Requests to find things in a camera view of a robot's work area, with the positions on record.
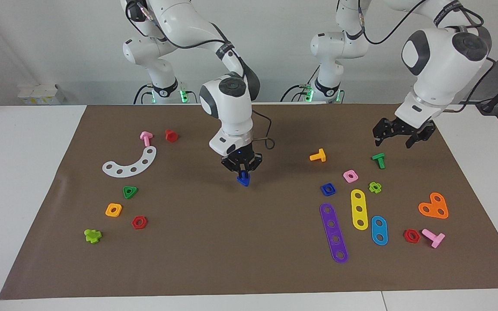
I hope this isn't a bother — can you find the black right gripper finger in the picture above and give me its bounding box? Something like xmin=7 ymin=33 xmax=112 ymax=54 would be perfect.
xmin=221 ymin=158 xmax=243 ymax=174
xmin=244 ymin=155 xmax=263 ymax=174

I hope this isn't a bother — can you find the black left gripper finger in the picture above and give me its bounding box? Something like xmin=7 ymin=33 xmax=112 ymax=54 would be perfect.
xmin=406 ymin=122 xmax=436 ymax=149
xmin=373 ymin=119 xmax=396 ymax=146

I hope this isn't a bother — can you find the orange three-hole plastic plate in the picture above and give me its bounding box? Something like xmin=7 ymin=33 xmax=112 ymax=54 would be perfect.
xmin=418 ymin=192 xmax=449 ymax=219

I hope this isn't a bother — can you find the brown paper table mat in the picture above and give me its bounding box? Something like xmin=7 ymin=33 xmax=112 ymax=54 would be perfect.
xmin=0 ymin=103 xmax=498 ymax=300

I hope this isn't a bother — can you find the yellow three-hole plastic plate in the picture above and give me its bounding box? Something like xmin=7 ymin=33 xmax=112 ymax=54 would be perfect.
xmin=351 ymin=189 xmax=369 ymax=231

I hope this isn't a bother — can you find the white curved five-hole plate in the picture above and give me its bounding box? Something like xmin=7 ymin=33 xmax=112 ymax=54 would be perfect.
xmin=102 ymin=146 xmax=157 ymax=178

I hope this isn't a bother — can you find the blue two-hole plastic plate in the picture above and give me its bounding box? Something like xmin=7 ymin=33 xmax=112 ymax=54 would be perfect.
xmin=371 ymin=216 xmax=389 ymax=246

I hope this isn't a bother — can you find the purple four-hole plastic plate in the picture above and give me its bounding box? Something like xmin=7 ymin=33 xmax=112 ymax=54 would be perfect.
xmin=319 ymin=203 xmax=349 ymax=264

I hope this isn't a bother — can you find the white cardboard box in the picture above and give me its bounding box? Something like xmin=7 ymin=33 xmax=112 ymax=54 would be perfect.
xmin=18 ymin=83 xmax=67 ymax=105

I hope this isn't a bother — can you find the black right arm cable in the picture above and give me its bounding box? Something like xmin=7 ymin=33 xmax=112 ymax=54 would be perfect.
xmin=124 ymin=0 xmax=276 ymax=150

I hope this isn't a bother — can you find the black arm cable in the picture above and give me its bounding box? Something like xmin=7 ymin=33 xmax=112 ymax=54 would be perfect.
xmin=335 ymin=0 xmax=498 ymax=114
xmin=124 ymin=0 xmax=276 ymax=150

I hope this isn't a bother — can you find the black base power cable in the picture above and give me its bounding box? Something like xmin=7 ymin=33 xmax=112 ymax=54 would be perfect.
xmin=280 ymin=83 xmax=314 ymax=103
xmin=133 ymin=83 xmax=154 ymax=105

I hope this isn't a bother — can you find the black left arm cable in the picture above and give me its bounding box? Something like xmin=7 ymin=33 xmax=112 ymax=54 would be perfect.
xmin=335 ymin=0 xmax=498 ymax=114

